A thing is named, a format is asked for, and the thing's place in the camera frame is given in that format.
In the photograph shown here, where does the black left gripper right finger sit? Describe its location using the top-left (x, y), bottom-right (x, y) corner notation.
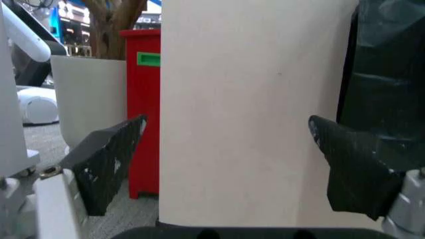
top-left (307, 115), bottom-right (425, 239)

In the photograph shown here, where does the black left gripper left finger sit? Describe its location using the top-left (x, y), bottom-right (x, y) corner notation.
top-left (32, 114), bottom-right (149, 239)

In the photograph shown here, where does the black garbage bag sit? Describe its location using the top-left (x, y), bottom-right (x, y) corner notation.
top-left (335, 0), bottom-right (425, 172)

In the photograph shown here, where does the white plant pot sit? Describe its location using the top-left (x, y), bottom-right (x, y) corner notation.
top-left (50, 55), bottom-right (128, 152)

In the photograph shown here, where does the red box with green slot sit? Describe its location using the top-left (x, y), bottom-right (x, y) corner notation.
top-left (118, 29), bottom-right (163, 200)

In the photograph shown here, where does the black angled panel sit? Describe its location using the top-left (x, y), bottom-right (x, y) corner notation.
top-left (8, 0), bottom-right (68, 87)

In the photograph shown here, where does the brown tree trunk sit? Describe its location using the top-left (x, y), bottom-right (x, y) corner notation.
top-left (81, 0), bottom-right (149, 61)

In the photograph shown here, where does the background display shelf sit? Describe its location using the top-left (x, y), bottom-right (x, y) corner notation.
top-left (48, 0), bottom-right (93, 58)

